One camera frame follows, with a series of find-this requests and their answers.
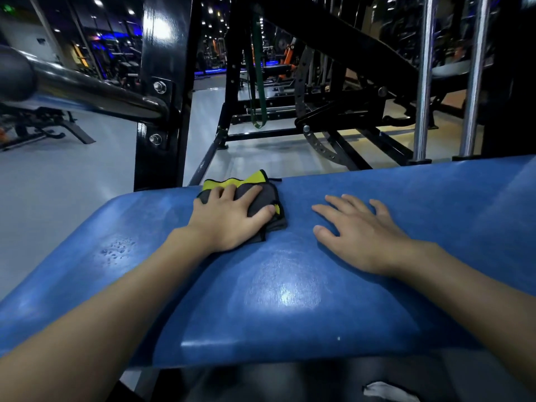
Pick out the person's left hand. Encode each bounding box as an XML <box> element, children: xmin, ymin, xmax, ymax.
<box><xmin>186</xmin><ymin>184</ymin><xmax>277</xmax><ymax>254</ymax></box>

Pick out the person's right hand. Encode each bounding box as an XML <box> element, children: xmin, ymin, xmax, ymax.
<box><xmin>312</xmin><ymin>194</ymin><xmax>413</xmax><ymax>276</ymax></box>

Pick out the grey and yellow cleaning cloth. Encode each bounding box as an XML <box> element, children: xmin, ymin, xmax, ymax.
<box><xmin>197</xmin><ymin>169</ymin><xmax>289</xmax><ymax>243</ymax></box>

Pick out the blue padded bench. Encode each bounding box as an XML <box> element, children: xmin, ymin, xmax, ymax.
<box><xmin>0</xmin><ymin>154</ymin><xmax>536</xmax><ymax>402</ymax></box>

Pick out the person's right forearm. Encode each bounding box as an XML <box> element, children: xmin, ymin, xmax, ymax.
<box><xmin>393</xmin><ymin>241</ymin><xmax>536</xmax><ymax>390</ymax></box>

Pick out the person's left forearm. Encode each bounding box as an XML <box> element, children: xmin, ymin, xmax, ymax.
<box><xmin>0</xmin><ymin>228</ymin><xmax>210</xmax><ymax>402</ymax></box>

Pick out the black adjustable incline bench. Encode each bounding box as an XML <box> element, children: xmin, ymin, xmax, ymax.
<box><xmin>0</xmin><ymin>105</ymin><xmax>96</xmax><ymax>152</ymax></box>

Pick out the green resistance band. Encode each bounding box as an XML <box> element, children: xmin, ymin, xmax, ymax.
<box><xmin>245</xmin><ymin>16</ymin><xmax>269</xmax><ymax>130</ymax></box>

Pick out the perforated steel adjustment arc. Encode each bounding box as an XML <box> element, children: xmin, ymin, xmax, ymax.
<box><xmin>294</xmin><ymin>45</ymin><xmax>357</xmax><ymax>168</ymax></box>

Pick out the chrome guide rod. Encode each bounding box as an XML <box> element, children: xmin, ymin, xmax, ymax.
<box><xmin>412</xmin><ymin>0</ymin><xmax>438</xmax><ymax>164</ymax></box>
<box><xmin>458</xmin><ymin>0</ymin><xmax>493</xmax><ymax>159</ymax></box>

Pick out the black machine column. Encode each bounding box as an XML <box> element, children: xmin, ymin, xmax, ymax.
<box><xmin>481</xmin><ymin>0</ymin><xmax>536</xmax><ymax>157</ymax></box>

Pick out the black weight machine frame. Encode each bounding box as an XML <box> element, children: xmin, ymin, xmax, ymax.
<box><xmin>188</xmin><ymin>0</ymin><xmax>482</xmax><ymax>187</ymax></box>

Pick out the black upright post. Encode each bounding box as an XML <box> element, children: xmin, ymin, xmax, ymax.
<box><xmin>133</xmin><ymin>0</ymin><xmax>202</xmax><ymax>191</ymax></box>

